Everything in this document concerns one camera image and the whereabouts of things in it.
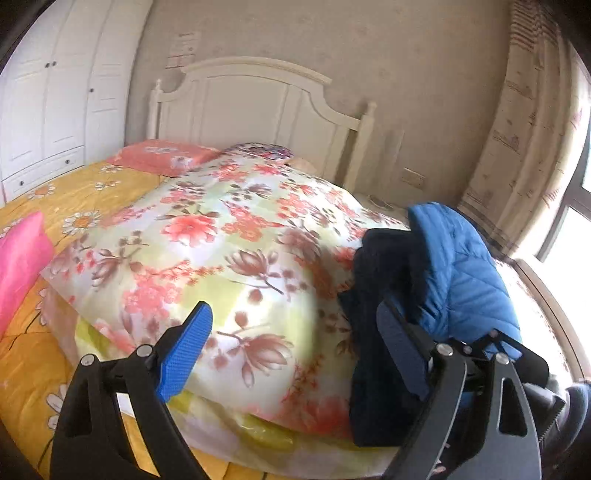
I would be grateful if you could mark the floral quilt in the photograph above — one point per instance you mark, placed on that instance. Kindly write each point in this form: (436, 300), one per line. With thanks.
(240, 258)

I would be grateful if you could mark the coral floral pillow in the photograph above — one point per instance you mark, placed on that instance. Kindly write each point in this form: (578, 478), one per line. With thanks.
(161, 157)

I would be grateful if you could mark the window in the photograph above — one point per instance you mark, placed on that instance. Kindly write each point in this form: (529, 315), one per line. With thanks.
(572, 230)

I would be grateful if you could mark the printed striped curtain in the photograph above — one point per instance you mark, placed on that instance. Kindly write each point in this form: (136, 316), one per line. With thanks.
(521, 115)

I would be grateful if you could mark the yellow daisy bedsheet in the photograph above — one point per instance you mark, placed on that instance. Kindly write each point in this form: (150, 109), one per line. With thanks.
(27, 360)

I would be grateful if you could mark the peach pillow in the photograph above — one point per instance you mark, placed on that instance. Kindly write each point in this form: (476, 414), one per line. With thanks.
(302, 164)

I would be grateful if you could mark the wall outlet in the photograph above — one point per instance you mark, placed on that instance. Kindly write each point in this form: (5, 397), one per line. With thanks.
(412, 178)

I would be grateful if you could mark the white wardrobe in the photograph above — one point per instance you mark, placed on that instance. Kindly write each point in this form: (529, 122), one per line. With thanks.
(51, 92)

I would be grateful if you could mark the blue down jacket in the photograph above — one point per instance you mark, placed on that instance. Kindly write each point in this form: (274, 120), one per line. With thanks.
(461, 286)

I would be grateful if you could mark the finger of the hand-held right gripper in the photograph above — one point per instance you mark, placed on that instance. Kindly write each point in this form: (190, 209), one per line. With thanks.
(531, 362)

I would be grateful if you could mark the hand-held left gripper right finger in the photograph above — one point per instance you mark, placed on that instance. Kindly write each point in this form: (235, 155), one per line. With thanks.
(401, 350)

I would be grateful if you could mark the white bed headboard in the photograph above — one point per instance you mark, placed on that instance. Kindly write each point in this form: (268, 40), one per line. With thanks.
(258, 101)

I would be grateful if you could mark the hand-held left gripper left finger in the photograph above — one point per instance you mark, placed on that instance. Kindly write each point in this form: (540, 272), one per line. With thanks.
(184, 350)

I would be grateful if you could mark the purple patterned pillow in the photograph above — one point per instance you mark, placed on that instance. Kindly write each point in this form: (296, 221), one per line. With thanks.
(263, 150)

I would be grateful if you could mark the pink pillow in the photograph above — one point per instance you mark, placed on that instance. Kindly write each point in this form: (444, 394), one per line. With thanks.
(21, 267)

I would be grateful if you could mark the white window sill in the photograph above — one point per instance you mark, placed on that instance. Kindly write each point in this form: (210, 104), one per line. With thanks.
(554, 314)

